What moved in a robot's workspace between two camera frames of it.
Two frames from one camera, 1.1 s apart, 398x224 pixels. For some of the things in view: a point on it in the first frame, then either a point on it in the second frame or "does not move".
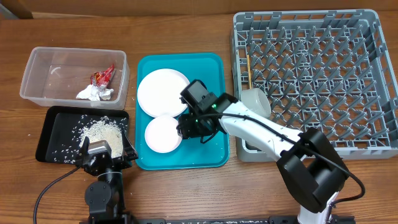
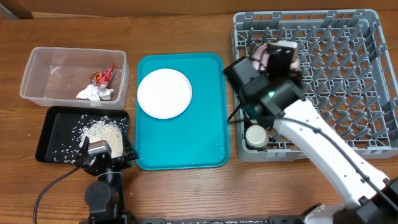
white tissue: x=92 y=93 does not move
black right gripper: x=185 y=130 -> x=280 y=61
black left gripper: x=127 y=159 does not move
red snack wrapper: x=102 y=78 does not move
